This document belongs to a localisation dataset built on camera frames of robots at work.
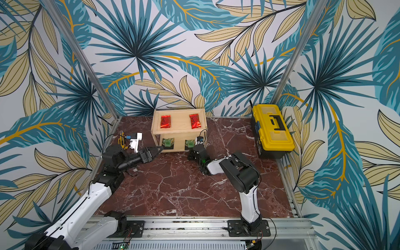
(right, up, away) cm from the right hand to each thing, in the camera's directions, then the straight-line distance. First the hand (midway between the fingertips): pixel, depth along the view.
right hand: (190, 148), depth 98 cm
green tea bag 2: (0, +3, +5) cm, 6 cm away
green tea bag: (-15, +2, +4) cm, 16 cm away
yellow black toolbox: (+48, +7, -10) cm, 49 cm away
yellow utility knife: (-46, +5, +6) cm, 47 cm away
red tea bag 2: (+3, +17, -10) cm, 20 cm away
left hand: (-12, +1, -26) cm, 29 cm away
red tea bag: (-13, +16, -11) cm, 23 cm away
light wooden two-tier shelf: (-7, +11, -12) cm, 18 cm away
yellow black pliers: (-47, +3, +5) cm, 48 cm away
